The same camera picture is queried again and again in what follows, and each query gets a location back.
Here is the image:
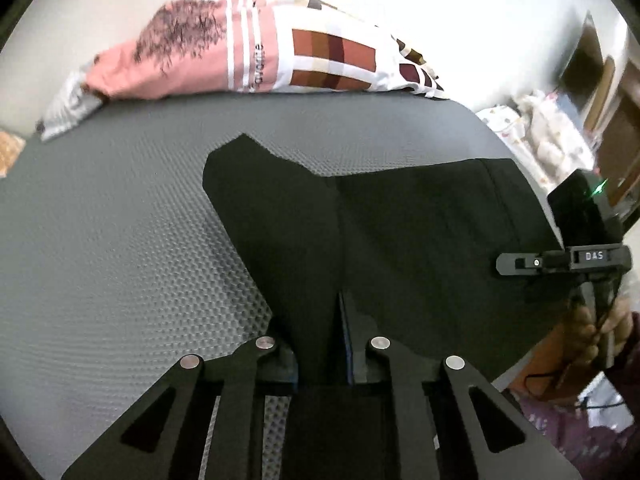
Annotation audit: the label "brown wooden door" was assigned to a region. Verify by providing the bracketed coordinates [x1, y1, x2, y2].
[557, 10, 640, 206]

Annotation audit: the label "person's purple clothing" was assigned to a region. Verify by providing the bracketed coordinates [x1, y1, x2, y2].
[515, 310, 640, 480]

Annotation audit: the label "pink plaid blanket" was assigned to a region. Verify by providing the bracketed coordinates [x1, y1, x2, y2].
[82, 0, 446, 102]

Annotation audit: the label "black pants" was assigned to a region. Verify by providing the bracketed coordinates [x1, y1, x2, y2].
[202, 132, 573, 480]

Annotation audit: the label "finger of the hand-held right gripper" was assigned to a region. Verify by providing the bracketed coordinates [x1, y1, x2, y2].
[496, 251, 571, 277]

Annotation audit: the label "grey textured mat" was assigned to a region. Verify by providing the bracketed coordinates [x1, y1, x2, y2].
[0, 92, 521, 480]

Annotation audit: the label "grey white cloth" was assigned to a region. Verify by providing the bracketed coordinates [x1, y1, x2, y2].
[35, 57, 108, 142]

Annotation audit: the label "person's right hand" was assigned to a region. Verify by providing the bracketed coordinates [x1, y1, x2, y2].
[567, 297, 638, 367]

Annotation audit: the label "black cable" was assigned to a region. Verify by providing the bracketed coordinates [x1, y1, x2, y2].
[522, 370, 628, 411]

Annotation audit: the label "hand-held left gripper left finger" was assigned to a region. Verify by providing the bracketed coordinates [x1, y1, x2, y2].
[60, 336, 300, 480]

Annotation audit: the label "white dotted cloth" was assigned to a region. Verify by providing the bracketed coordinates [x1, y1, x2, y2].
[475, 90, 596, 196]

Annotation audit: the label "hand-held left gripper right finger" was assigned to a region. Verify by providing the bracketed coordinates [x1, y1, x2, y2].
[339, 294, 584, 480]

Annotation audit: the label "orange patterned cloth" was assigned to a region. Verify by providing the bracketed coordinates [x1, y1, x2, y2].
[0, 130, 27, 179]

